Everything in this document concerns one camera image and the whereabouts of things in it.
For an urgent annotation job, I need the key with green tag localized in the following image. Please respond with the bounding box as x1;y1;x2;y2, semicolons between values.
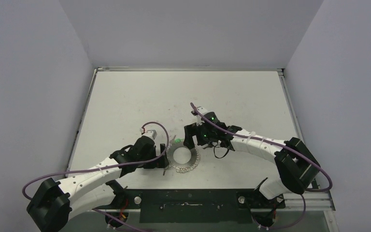
170;135;182;144

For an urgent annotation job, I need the metal disc with keyrings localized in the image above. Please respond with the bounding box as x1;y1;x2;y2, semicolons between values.
166;139;200;174

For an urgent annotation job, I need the key with black head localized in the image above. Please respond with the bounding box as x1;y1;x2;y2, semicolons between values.
202;143;214;149

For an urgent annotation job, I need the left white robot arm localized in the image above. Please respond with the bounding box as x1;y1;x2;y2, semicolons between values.
27;130;157;232

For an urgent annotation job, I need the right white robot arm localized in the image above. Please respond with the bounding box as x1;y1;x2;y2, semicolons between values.
184;112;320;207

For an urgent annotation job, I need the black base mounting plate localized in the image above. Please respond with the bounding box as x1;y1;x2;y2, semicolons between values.
102;189;285;224

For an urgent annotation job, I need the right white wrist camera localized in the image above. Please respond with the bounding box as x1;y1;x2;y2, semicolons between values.
191;106;209;126

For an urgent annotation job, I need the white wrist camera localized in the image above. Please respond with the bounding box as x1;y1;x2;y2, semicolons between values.
140;128;157;140
191;106;209;126

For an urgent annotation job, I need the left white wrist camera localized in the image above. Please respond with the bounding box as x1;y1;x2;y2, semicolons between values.
140;128;157;140

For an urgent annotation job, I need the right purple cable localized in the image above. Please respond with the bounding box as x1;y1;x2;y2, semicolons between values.
190;102;333;193

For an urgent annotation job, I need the purple cable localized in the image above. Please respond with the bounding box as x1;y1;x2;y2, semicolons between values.
190;102;333;193
22;121;171;201

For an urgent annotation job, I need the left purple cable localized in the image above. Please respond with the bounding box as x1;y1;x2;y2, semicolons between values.
22;121;171;201

